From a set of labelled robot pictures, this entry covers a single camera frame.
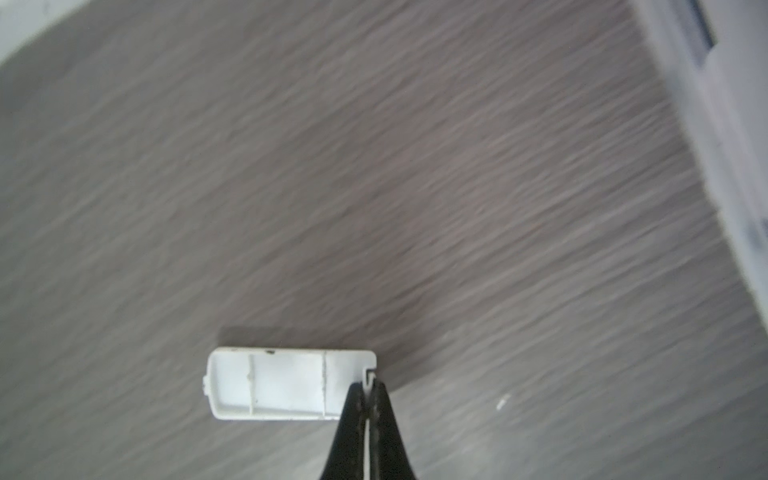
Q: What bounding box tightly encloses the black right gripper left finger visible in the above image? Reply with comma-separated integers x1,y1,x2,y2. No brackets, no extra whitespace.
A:
320,383,366,480

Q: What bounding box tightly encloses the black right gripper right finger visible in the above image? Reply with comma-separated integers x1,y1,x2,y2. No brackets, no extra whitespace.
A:
368,379,416,480

